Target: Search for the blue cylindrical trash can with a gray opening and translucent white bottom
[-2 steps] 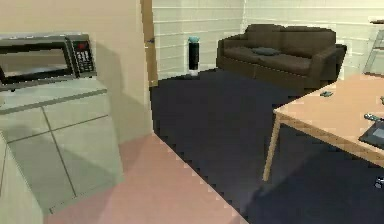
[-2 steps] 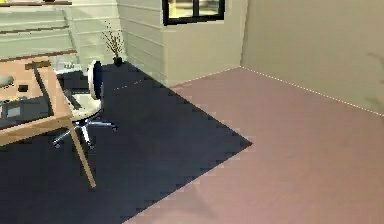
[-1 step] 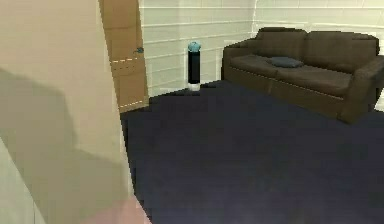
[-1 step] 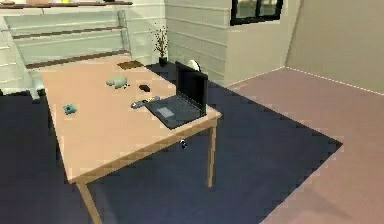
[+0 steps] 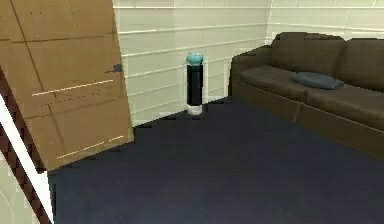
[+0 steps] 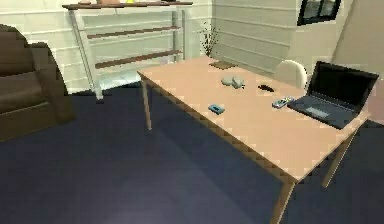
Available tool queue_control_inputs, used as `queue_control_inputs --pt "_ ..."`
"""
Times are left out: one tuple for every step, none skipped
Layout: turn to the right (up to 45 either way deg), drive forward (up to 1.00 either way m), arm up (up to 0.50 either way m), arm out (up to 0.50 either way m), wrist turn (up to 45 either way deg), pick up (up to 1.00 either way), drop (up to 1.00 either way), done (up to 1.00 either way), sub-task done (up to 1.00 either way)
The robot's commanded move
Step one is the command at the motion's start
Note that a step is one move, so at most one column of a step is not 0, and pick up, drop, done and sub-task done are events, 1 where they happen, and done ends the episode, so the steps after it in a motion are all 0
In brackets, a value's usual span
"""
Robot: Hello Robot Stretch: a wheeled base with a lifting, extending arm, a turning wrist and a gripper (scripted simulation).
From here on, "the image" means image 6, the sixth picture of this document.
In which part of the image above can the dark twiggy house plant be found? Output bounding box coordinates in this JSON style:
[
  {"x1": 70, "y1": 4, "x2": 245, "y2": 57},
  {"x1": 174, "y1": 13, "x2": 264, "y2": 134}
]
[{"x1": 199, "y1": 21, "x2": 221, "y2": 58}]

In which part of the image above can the brown sofa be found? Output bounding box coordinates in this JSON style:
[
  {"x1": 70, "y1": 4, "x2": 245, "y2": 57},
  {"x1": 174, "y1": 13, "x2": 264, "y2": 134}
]
[{"x1": 0, "y1": 23, "x2": 76, "y2": 142}]

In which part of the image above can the brown flat book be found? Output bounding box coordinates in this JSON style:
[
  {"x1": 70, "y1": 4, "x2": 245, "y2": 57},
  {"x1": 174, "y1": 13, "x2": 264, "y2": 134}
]
[{"x1": 208, "y1": 59, "x2": 238, "y2": 71}]

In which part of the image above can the light wooden table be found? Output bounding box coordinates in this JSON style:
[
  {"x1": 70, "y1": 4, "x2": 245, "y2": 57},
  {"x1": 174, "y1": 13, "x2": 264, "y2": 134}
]
[{"x1": 136, "y1": 55, "x2": 372, "y2": 224}]

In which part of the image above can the small black object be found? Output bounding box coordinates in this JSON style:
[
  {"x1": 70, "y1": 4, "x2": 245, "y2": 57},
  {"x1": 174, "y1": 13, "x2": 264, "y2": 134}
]
[{"x1": 257, "y1": 84, "x2": 276, "y2": 94}]

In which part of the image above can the white chair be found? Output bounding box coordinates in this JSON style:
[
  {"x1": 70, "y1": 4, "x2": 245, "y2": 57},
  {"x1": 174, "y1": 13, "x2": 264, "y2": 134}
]
[{"x1": 273, "y1": 59, "x2": 309, "y2": 90}]

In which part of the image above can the grey-green lumpy object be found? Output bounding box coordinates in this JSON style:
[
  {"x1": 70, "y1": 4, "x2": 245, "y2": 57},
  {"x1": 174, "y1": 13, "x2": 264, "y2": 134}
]
[{"x1": 220, "y1": 75, "x2": 246, "y2": 90}]

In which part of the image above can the white shelf with brown boards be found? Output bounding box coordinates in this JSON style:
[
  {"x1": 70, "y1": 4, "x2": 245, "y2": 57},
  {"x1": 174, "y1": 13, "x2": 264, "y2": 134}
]
[{"x1": 61, "y1": 1, "x2": 194, "y2": 102}]

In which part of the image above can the grey remote control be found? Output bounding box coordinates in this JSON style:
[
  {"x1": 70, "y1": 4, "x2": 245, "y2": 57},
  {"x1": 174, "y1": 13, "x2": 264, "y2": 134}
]
[{"x1": 271, "y1": 95, "x2": 296, "y2": 110}]

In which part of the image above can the black laptop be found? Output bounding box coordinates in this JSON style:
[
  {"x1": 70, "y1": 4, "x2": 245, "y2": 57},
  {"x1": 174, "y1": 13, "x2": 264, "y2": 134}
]
[{"x1": 287, "y1": 60, "x2": 380, "y2": 131}]

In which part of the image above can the black framed window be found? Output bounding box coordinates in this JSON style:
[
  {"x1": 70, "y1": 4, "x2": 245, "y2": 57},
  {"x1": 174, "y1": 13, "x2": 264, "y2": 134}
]
[{"x1": 296, "y1": 0, "x2": 343, "y2": 27}]

